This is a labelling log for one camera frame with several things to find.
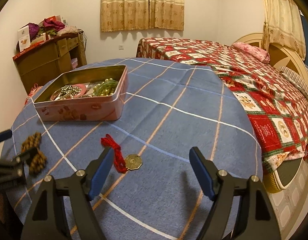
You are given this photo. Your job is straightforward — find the striped grey pillow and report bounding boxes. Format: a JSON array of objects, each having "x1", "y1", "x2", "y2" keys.
[{"x1": 279, "y1": 67, "x2": 308, "y2": 100}]

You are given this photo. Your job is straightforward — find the beige window curtain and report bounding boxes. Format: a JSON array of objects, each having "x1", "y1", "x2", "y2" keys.
[
  {"x1": 100, "y1": 0, "x2": 184, "y2": 33},
  {"x1": 262, "y1": 0, "x2": 306, "y2": 60}
]

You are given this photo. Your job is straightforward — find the pink pillow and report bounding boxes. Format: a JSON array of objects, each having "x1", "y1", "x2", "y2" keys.
[{"x1": 231, "y1": 42, "x2": 270, "y2": 63}]

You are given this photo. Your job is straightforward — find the gold coin red cord pendant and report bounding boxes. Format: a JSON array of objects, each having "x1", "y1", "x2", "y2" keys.
[{"x1": 101, "y1": 134, "x2": 142, "y2": 174}]

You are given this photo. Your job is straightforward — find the silver pearl necklace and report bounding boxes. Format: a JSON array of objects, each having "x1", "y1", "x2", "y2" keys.
[{"x1": 59, "y1": 84, "x2": 82, "y2": 98}]

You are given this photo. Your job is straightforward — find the white product box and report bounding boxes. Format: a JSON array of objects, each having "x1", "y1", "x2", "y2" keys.
[{"x1": 17, "y1": 25, "x2": 30, "y2": 52}]

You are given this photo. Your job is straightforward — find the gold pearl bead necklace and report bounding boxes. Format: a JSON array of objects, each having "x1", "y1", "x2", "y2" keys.
[{"x1": 92, "y1": 78, "x2": 119, "y2": 97}]

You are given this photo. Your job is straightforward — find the blue plaid tablecloth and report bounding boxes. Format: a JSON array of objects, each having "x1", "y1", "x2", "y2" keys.
[{"x1": 1, "y1": 58, "x2": 263, "y2": 239}]

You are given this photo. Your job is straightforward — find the thin silver bangle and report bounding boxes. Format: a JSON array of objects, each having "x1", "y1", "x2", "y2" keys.
[{"x1": 50, "y1": 86, "x2": 74, "y2": 101}]

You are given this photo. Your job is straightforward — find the cream wooden headboard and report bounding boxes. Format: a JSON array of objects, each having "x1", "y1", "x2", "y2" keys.
[{"x1": 236, "y1": 33, "x2": 308, "y2": 85}]

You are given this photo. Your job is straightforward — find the clutter pile on cabinet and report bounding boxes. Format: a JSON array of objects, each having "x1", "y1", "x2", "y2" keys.
[{"x1": 25, "y1": 16, "x2": 83, "y2": 45}]

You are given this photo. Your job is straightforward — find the beige right window curtain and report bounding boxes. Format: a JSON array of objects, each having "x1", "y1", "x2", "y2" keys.
[{"x1": 262, "y1": 0, "x2": 306, "y2": 60}]

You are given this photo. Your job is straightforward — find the bed with red quilt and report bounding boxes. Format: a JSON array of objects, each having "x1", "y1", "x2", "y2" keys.
[{"x1": 136, "y1": 37, "x2": 308, "y2": 193}]

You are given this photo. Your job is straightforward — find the brown wooden bead mala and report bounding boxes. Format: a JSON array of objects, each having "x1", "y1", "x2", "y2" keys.
[{"x1": 21, "y1": 132, "x2": 47, "y2": 176}]

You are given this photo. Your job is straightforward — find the pink bangle bracelet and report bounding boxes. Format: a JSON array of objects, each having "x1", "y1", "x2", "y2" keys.
[{"x1": 69, "y1": 83, "x2": 88, "y2": 98}]

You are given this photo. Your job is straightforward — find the beige centre window curtain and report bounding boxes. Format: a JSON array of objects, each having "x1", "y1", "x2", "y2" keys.
[{"x1": 100, "y1": 0, "x2": 184, "y2": 33}]

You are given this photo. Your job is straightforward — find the pink metal tin box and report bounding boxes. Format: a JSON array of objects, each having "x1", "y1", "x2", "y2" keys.
[{"x1": 33, "y1": 64, "x2": 128, "y2": 121}]

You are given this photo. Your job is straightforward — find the paper cards in tin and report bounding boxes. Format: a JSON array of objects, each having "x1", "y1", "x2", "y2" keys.
[{"x1": 78, "y1": 81, "x2": 103, "y2": 98}]

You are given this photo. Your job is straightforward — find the brown wooden cabinet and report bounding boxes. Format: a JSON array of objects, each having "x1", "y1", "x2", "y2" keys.
[{"x1": 13, "y1": 32, "x2": 87, "y2": 93}]

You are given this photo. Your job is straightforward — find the green jade bangle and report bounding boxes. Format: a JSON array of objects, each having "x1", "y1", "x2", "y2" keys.
[{"x1": 95, "y1": 78, "x2": 118, "y2": 96}]

